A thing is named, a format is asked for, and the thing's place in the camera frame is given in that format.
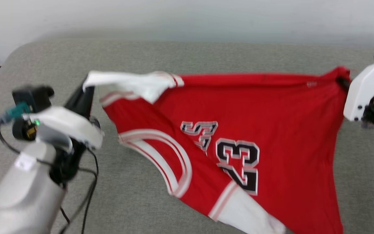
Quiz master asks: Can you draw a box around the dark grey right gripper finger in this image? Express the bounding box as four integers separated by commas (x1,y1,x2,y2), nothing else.
336,76,351,92

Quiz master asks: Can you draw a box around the teal plug left camera cable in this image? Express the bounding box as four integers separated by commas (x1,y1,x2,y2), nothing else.
0,101,57,167

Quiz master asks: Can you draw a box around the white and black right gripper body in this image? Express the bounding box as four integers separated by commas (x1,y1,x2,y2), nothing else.
343,59,374,142

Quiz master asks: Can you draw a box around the red basketball jersey number 23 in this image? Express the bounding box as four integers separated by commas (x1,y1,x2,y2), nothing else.
82,66,351,234

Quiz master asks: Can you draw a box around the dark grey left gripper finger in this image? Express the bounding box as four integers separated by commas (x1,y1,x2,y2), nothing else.
64,84,89,113
83,78,96,120

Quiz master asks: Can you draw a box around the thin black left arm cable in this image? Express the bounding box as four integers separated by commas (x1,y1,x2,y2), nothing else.
59,148,100,234

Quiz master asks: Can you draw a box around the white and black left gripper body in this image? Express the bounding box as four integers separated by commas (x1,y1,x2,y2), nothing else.
12,106,105,186

